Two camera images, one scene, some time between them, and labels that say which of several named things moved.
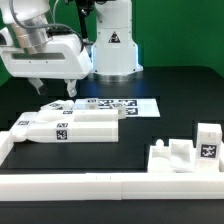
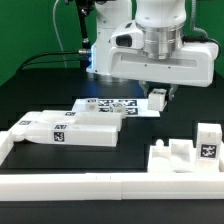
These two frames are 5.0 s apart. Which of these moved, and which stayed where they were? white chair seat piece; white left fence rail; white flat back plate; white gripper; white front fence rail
Moved: white gripper
Stayed: white chair seat piece; white left fence rail; white flat back plate; white front fence rail
